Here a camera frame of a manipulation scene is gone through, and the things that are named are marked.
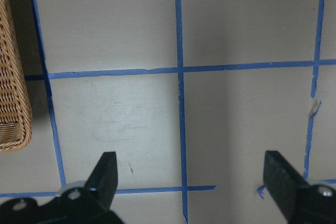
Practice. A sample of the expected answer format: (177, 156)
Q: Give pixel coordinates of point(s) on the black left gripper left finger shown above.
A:
(102, 182)

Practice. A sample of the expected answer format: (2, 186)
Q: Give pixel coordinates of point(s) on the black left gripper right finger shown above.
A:
(283, 182)

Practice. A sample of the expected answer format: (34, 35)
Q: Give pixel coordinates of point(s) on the brown wicker basket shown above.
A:
(16, 112)

